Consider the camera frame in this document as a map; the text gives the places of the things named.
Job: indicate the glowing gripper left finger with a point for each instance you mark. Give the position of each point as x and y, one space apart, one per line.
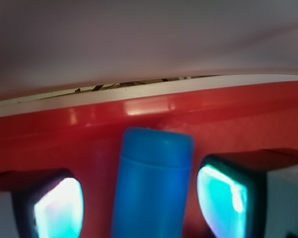
40 204

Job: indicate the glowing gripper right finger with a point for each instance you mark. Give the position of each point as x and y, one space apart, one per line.
249 195

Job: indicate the red plastic tray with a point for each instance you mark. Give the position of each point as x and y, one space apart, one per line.
83 132

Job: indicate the blue plastic bottle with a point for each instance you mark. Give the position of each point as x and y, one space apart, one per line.
152 185

